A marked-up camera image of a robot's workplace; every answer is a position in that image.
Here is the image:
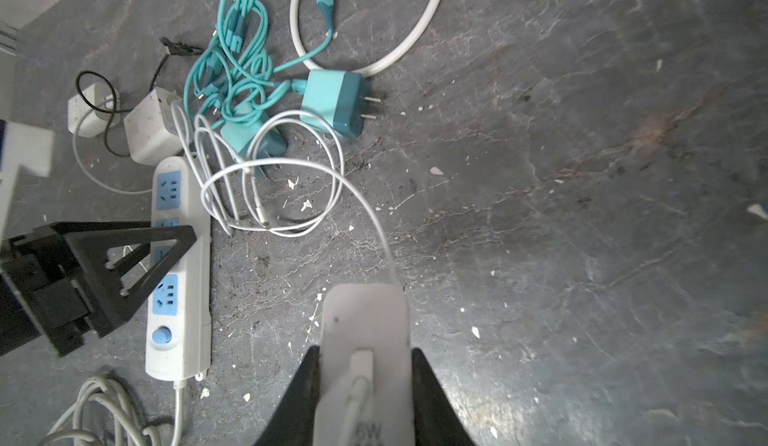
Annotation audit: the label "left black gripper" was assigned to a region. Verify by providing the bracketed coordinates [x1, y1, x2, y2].
[1, 221, 197, 356]

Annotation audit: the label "thin white charger cable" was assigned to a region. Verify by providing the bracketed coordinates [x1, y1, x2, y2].
[71, 100, 400, 285]

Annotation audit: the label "white power strip cord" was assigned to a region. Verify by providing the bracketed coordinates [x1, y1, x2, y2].
[35, 373, 199, 446]

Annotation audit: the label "purple strip white cord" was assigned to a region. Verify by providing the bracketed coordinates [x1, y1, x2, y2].
[277, 0, 450, 78]

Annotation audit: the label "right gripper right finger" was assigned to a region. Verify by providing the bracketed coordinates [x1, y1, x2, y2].
[411, 348, 475, 446]

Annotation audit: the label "white charger adapter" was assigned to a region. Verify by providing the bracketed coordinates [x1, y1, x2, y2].
[312, 284, 415, 445]

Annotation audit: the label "white square charger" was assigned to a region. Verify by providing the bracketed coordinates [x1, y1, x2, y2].
[123, 88, 182, 166]

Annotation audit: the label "white blue power strip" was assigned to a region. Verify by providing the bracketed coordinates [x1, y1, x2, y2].
[145, 156, 212, 384]

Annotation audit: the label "teal cable bundle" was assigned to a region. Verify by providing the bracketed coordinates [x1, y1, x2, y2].
[182, 0, 336, 135]

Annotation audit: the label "teal charger adapter right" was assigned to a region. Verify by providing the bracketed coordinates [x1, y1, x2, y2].
[301, 70, 381, 139]

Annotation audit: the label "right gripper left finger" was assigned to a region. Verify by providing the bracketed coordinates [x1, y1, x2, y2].
[255, 345, 321, 446]

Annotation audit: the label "white charger far left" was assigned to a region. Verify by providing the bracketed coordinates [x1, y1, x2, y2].
[67, 82, 114, 138]

